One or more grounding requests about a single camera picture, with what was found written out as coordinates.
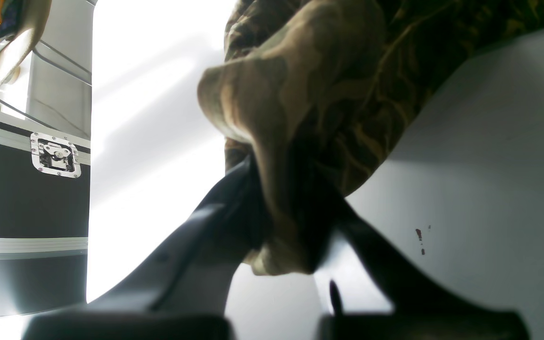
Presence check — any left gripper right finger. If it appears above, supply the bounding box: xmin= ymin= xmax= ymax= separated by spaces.
xmin=309 ymin=189 xmax=530 ymax=340

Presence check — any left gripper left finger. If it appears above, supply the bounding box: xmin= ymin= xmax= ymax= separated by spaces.
xmin=22 ymin=155 xmax=265 ymax=340

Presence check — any camouflage T-shirt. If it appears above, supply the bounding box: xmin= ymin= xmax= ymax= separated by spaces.
xmin=198 ymin=0 xmax=544 ymax=276

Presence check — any black flight case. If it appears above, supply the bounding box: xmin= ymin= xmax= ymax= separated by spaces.
xmin=0 ymin=112 xmax=91 ymax=318

